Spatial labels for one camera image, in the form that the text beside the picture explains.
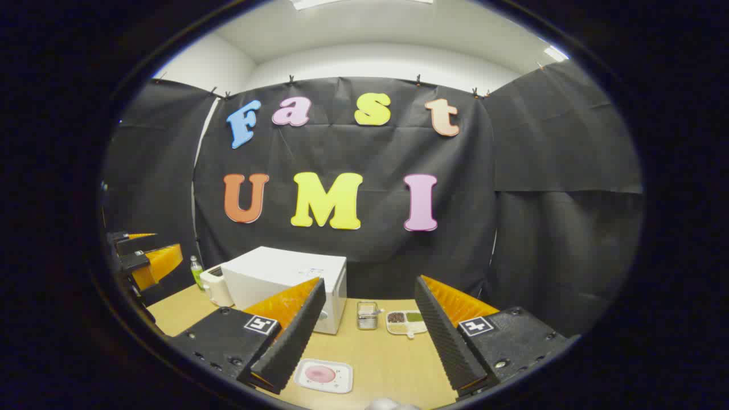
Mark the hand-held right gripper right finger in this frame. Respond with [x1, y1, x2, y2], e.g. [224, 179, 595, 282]
[414, 275, 570, 397]

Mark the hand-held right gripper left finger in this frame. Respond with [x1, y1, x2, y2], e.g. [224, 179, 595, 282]
[168, 277, 327, 395]

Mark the white plate with pink food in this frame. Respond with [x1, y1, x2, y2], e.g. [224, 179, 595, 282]
[294, 358, 354, 395]

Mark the white microwave oven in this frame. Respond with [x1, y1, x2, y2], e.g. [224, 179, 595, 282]
[221, 246, 348, 335]

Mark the divided dish of grains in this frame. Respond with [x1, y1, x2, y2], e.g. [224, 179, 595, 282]
[386, 310, 428, 339]

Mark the white toaster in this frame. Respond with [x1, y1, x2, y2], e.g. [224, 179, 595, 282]
[199, 265, 235, 308]

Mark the row of black cloth clips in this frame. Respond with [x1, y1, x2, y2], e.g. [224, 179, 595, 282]
[155, 61, 543, 99]

